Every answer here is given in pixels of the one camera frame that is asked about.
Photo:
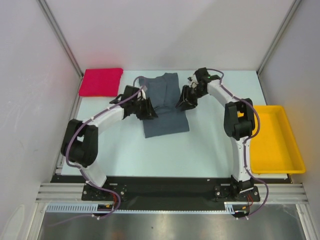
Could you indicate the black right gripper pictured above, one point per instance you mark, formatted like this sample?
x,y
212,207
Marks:
x,y
189,94

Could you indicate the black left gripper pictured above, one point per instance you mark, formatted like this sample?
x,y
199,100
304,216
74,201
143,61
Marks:
x,y
148,113

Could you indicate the grey t-shirt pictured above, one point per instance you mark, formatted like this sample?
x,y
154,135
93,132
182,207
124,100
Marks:
x,y
164,93

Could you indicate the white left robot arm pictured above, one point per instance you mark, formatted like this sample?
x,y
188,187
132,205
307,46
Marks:
x,y
80,144

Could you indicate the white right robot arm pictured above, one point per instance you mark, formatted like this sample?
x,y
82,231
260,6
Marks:
x,y
240,122

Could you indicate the folded red t-shirt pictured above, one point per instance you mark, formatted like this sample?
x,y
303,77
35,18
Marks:
x,y
101,82

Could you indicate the yellow plastic tray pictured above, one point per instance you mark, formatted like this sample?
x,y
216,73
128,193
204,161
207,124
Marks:
x,y
274,150

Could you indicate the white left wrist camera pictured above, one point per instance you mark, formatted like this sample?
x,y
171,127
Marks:
x,y
143,92

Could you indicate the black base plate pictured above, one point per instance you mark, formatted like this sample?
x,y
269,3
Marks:
x,y
166,193

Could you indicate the white cable duct right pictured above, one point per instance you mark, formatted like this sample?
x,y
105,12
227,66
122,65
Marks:
x,y
237,207

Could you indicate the white cable duct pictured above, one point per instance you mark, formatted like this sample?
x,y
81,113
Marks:
x,y
237,207
79,208

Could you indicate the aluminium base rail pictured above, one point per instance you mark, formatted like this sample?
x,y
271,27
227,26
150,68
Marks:
x,y
282,192

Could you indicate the white cable duct left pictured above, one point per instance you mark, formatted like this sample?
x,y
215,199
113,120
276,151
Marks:
x,y
79,208

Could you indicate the aluminium frame post left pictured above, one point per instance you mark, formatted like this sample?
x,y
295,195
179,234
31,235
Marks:
x,y
55,27

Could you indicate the aluminium frame post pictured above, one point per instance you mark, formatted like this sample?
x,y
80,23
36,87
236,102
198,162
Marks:
x,y
279,35
55,27

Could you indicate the aluminium frame post right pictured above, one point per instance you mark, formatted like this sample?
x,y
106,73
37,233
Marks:
x,y
279,35

